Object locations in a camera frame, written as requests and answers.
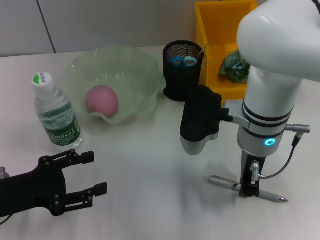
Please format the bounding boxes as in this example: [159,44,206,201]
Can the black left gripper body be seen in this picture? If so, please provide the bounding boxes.
[0,154,68,218]

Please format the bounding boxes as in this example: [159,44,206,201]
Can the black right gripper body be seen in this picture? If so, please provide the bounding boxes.
[239,149,266,186]

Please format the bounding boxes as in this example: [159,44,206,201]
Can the white grey ballpoint pen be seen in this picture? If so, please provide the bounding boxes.
[204,175,289,203]

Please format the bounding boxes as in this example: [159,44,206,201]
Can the clear plastic water bottle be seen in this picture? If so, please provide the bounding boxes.
[31,71,84,153]

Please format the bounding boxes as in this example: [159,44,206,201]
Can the pink peach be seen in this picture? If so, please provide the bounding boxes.
[85,84,119,118]

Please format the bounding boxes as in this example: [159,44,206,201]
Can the green plastic wrap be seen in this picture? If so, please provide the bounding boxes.
[219,49,251,84]

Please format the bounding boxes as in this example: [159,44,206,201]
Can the clear plastic ruler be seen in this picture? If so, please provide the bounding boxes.
[196,39,214,61]

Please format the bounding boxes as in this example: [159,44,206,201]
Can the blue scissors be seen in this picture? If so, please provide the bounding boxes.
[169,55,198,68]

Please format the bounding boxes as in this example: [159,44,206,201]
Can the green glass fruit plate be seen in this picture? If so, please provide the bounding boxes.
[62,44,167,125]

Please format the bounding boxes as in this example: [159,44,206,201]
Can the black mesh pen holder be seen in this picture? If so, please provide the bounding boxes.
[162,40,205,103]

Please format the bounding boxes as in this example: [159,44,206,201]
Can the yellow plastic bin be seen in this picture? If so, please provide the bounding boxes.
[194,0,258,102]

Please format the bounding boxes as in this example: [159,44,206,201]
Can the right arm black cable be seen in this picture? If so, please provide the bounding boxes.
[250,123,311,182]

